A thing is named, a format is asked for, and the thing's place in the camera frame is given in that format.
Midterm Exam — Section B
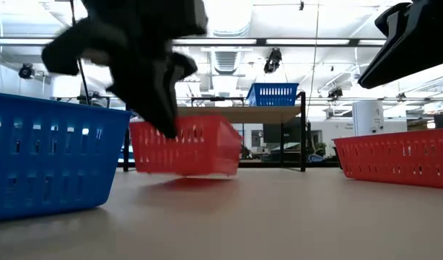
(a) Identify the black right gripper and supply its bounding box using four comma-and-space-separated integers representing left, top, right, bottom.
357, 0, 443, 90

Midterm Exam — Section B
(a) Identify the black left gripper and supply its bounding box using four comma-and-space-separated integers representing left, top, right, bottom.
40, 0, 210, 140

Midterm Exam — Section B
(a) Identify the red plastic slotted basket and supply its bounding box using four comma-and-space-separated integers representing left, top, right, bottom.
129, 114, 243, 178
332, 128, 443, 190

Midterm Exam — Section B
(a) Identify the blue plastic slotted basket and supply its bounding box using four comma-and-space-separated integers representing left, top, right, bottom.
245, 82, 300, 108
0, 91, 132, 222

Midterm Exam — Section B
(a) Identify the white cylindrical column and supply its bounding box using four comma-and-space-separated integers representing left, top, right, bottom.
352, 100, 385, 137

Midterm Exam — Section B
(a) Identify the long ceiling light strip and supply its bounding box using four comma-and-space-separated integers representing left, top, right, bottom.
0, 35, 388, 48

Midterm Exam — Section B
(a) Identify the black metal frame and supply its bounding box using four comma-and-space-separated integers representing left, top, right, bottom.
190, 95, 246, 108

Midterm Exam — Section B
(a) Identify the white ceiling air duct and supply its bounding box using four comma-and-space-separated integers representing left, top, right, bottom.
206, 0, 255, 76

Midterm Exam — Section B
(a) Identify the thin black hanging cable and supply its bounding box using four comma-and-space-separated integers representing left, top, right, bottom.
69, 0, 91, 105

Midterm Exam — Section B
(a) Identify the thin hanging cord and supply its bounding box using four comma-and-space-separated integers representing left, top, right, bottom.
307, 0, 321, 120

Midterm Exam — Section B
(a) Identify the wooden shelf with black frame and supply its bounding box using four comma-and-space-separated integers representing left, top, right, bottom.
122, 90, 307, 173

